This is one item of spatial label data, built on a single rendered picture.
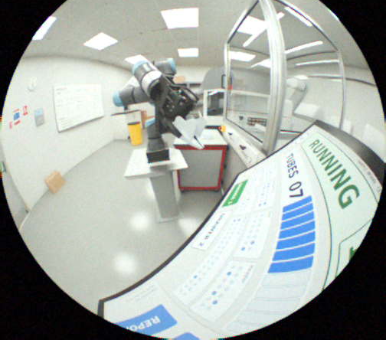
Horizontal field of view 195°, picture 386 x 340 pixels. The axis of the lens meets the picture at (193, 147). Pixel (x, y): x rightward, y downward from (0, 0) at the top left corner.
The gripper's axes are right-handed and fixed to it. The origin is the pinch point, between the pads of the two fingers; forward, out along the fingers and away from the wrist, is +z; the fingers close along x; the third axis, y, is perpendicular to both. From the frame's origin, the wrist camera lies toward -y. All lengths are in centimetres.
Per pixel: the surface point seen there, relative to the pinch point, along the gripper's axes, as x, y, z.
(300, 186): -6.4, 15.2, 14.8
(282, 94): 38.4, 25.5, 3.5
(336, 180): -9.0, 19.7, 14.9
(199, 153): 71, -65, -8
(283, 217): -10.6, 12.7, 14.9
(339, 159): -6.3, 21.6, 14.9
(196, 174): 70, -89, 9
